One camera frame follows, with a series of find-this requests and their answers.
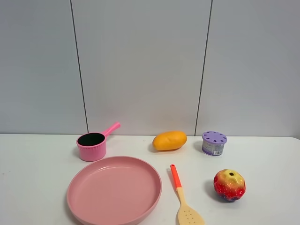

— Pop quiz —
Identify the large pink plate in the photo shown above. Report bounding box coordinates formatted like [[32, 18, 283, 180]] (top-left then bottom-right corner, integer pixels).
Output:
[[66, 156, 162, 225]]

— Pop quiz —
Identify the orange handled slotted spatula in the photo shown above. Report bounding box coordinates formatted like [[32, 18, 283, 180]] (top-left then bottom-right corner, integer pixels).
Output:
[[170, 164, 205, 225]]

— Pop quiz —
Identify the yellow toy mango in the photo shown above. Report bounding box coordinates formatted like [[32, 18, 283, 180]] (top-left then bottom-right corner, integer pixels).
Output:
[[152, 131, 187, 151]]

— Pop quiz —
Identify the rainbow strawberry squeeze toy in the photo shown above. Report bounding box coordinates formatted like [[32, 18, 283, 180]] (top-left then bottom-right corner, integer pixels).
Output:
[[213, 169, 246, 202]]

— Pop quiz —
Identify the purple lidded air freshener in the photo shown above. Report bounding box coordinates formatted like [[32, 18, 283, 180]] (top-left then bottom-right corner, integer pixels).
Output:
[[202, 131, 227, 156]]

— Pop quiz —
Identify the pink toy saucepan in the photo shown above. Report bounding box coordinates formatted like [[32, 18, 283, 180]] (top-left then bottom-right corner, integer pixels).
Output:
[[76, 122, 120, 162]]

